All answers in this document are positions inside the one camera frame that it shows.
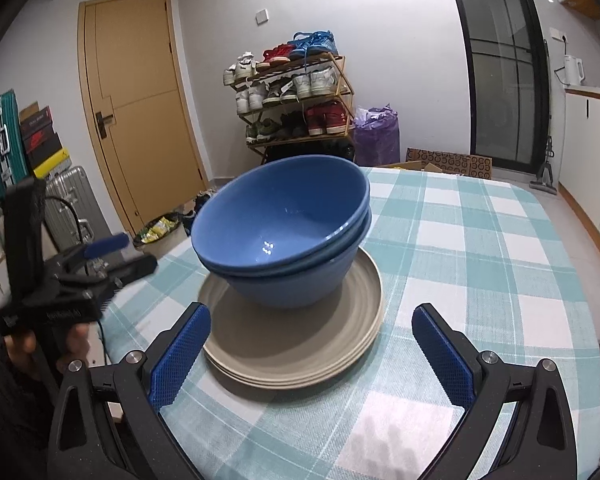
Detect teal checked tablecloth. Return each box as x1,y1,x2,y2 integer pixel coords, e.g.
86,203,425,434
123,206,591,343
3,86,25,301
100,165,600,480

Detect bamboo shoe rack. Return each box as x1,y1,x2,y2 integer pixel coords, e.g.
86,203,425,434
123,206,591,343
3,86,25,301
227,52,357,166

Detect black yellow shoe box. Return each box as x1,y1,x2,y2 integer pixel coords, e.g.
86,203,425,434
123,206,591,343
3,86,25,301
27,147,74,177

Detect person's left forearm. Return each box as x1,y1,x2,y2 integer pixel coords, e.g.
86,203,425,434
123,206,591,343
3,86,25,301
0,355,58,480

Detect open cardboard box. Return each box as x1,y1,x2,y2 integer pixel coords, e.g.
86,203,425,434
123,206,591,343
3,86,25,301
377,160,447,174

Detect black red shoe box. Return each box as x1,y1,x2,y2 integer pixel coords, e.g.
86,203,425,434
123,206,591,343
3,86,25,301
23,129,62,155

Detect person's left hand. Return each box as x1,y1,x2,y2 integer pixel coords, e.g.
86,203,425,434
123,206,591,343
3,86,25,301
4,324,92,372

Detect cream round plate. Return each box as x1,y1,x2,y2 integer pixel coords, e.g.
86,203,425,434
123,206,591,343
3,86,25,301
202,310,383,385
200,247,384,378
207,340,381,390

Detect wooden shoe rack with shoes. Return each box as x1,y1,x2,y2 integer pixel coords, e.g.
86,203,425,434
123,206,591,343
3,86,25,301
222,30,354,143

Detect white electric kettle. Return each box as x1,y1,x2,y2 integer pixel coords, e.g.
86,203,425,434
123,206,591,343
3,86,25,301
561,54,587,87

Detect patterned flat cardboard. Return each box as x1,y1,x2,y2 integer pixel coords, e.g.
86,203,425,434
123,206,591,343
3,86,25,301
406,147,494,179

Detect dark blue bowl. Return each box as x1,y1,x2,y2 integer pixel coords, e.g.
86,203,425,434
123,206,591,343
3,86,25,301
191,156,371,278

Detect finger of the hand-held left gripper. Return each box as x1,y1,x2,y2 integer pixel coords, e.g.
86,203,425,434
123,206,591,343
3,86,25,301
62,253,159,289
55,231,131,273

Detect purple plastic bag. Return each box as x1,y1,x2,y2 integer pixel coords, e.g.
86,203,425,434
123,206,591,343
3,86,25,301
353,104,401,167

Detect bin of yellow snack packets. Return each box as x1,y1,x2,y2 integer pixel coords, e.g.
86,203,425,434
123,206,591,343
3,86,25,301
132,213,189,252

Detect wooden door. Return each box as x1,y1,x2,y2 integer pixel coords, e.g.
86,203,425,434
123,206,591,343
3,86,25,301
77,0,209,237

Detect green suitcase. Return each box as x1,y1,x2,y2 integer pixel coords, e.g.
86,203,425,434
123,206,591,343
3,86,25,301
0,89,34,202

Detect silver suitcase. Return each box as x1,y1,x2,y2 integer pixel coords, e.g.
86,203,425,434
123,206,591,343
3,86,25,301
44,165,97,257

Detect white base cabinets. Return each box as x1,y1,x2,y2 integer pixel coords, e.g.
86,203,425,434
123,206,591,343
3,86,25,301
559,85,600,281

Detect scattered dark shoes pile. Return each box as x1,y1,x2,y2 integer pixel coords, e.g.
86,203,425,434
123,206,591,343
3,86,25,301
181,187,220,227

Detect black cable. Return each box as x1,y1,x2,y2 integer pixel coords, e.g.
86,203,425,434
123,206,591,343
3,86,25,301
44,195,112,361

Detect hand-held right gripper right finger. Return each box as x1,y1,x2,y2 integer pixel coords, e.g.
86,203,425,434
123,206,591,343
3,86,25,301
412,303,577,480

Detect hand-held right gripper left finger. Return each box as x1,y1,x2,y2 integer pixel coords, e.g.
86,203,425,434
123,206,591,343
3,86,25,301
47,302,212,480

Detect black-framed glass sliding door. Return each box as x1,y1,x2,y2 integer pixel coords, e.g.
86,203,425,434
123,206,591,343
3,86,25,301
442,0,552,172

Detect light blue bowl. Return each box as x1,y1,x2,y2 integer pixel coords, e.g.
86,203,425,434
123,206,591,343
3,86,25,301
200,210,374,310

